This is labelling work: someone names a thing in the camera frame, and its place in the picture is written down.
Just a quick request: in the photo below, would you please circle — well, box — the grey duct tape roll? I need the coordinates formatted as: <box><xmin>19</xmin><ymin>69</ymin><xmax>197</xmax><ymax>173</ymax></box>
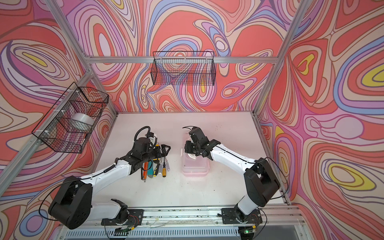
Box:
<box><xmin>71</xmin><ymin>113</ymin><xmax>95</xmax><ymax>126</ymax></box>

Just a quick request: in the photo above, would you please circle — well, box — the red handled hex key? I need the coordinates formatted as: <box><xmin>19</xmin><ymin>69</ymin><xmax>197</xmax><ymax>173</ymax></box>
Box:
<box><xmin>143</xmin><ymin>162</ymin><xmax>149</xmax><ymax>183</ymax></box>

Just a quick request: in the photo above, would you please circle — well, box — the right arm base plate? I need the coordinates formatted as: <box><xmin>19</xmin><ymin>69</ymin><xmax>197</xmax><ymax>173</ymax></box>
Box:
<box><xmin>218</xmin><ymin>208</ymin><xmax>263</xmax><ymax>226</ymax></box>

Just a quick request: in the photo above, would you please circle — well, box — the teal utility knife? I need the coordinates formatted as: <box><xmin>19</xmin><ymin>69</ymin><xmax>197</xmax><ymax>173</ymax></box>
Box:
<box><xmin>147</xmin><ymin>161</ymin><xmax>154</xmax><ymax>178</ymax></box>

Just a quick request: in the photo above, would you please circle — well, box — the black wire basket left wall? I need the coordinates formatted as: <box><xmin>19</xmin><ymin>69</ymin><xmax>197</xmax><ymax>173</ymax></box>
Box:
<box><xmin>32</xmin><ymin>82</ymin><xmax>109</xmax><ymax>154</ymax></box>

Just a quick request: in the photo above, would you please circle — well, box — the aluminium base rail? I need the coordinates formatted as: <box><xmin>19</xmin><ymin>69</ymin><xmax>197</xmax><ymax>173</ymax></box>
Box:
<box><xmin>51</xmin><ymin>205</ymin><xmax>313</xmax><ymax>240</ymax></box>

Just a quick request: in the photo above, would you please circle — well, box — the orange handled screwdriver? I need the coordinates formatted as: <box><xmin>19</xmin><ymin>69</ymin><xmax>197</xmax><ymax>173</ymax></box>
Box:
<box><xmin>162</xmin><ymin>157</ymin><xmax>167</xmax><ymax>178</ymax></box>

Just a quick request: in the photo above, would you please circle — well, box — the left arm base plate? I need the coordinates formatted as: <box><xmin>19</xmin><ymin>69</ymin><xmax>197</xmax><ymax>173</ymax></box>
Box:
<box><xmin>101</xmin><ymin>209</ymin><xmax>144</xmax><ymax>227</ymax></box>

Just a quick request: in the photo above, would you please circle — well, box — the clear handled screwdriver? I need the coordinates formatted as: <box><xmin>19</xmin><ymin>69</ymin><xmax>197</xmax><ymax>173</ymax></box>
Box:
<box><xmin>165</xmin><ymin>159</ymin><xmax>170</xmax><ymax>172</ymax></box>

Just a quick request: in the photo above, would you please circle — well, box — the black wire basket wall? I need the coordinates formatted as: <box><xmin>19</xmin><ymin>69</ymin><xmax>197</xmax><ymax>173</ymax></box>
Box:
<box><xmin>32</xmin><ymin>82</ymin><xmax>109</xmax><ymax>154</ymax></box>
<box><xmin>151</xmin><ymin>51</ymin><xmax>216</xmax><ymax>86</ymax></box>

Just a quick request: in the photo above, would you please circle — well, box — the black yellow small screwdriver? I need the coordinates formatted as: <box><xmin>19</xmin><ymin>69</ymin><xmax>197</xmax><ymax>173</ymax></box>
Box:
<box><xmin>153</xmin><ymin>163</ymin><xmax>161</xmax><ymax>177</ymax></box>

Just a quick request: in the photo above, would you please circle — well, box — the pink translucent plastic tool box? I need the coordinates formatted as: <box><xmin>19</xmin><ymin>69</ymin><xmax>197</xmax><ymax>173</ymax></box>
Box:
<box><xmin>181</xmin><ymin>133</ymin><xmax>210</xmax><ymax>177</ymax></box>

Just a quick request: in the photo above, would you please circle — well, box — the black wire basket back wall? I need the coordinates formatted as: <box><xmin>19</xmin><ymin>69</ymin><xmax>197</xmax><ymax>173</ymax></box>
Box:
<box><xmin>151</xmin><ymin>51</ymin><xmax>216</xmax><ymax>86</ymax></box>

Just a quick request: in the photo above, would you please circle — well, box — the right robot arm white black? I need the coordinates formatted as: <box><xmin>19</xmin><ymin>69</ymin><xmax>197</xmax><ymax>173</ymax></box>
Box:
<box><xmin>185</xmin><ymin>126</ymin><xmax>281</xmax><ymax>222</ymax></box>

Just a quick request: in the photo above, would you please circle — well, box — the black yellow utility knife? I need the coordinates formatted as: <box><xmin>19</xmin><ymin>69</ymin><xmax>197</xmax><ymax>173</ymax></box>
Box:
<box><xmin>153</xmin><ymin>144</ymin><xmax>161</xmax><ymax>164</ymax></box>

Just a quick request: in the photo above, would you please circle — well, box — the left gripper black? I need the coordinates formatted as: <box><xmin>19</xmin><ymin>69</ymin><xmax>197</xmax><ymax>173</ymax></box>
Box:
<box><xmin>140</xmin><ymin>144</ymin><xmax>171</xmax><ymax>164</ymax></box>

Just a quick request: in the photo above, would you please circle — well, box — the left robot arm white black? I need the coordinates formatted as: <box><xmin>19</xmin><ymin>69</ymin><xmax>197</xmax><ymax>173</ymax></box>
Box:
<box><xmin>48</xmin><ymin>138</ymin><xmax>171</xmax><ymax>230</ymax></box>

